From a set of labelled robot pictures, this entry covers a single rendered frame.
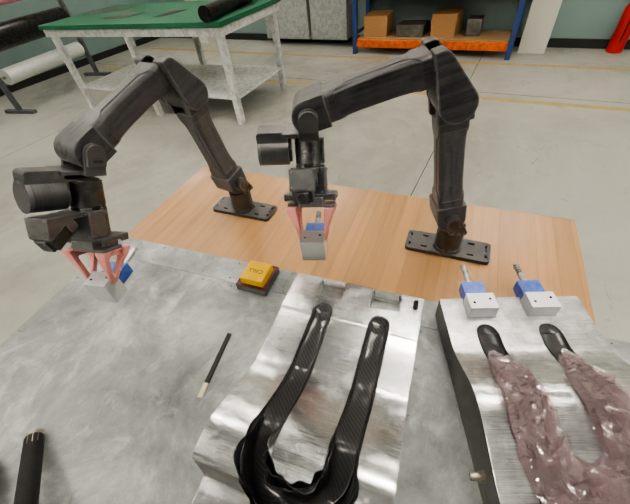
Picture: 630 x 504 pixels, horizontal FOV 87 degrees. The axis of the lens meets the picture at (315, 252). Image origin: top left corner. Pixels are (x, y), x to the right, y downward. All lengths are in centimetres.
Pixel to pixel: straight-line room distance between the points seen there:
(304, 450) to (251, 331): 33
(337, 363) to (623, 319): 168
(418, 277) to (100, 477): 72
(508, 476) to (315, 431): 26
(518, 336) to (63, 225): 81
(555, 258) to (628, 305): 122
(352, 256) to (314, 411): 44
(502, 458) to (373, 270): 45
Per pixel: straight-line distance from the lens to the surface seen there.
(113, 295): 79
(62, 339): 96
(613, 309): 211
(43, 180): 71
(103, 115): 74
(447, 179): 74
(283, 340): 63
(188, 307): 85
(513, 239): 98
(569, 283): 93
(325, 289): 71
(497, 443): 58
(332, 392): 57
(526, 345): 71
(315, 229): 72
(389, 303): 69
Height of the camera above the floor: 142
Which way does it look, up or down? 45 degrees down
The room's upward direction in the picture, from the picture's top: 7 degrees counter-clockwise
